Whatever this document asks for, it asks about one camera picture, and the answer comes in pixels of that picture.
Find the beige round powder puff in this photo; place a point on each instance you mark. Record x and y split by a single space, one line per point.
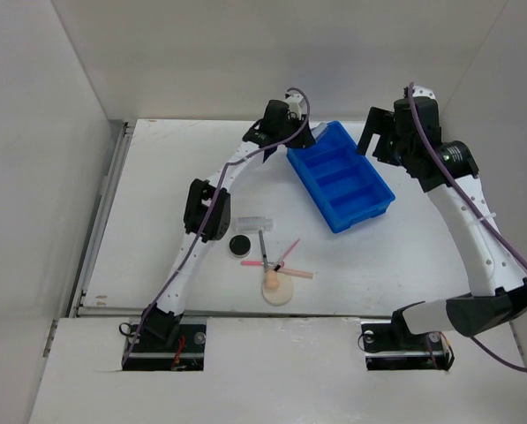
281 295

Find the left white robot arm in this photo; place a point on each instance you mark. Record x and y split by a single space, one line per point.
207 211

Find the blue plastic organizer bin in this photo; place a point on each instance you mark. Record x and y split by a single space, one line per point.
344 185

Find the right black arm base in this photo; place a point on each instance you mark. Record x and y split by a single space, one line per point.
384 351

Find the grey eyeliner pencil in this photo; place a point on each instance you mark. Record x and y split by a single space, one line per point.
263 250

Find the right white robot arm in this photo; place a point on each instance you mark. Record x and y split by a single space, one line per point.
497 275

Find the peach concealer stick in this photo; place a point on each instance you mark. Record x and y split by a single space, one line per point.
296 273

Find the black round compact jar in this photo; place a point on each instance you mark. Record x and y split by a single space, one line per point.
240 246

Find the beige makeup sponge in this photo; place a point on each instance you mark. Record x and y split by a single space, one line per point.
271 282

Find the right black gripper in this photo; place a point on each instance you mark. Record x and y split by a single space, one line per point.
382 122

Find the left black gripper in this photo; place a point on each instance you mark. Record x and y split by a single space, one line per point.
303 140

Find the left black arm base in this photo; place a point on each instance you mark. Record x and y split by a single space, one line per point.
185 354

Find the clear plastic bottle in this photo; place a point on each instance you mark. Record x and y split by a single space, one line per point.
252 224

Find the metal side rail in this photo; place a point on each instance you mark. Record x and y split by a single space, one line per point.
120 138

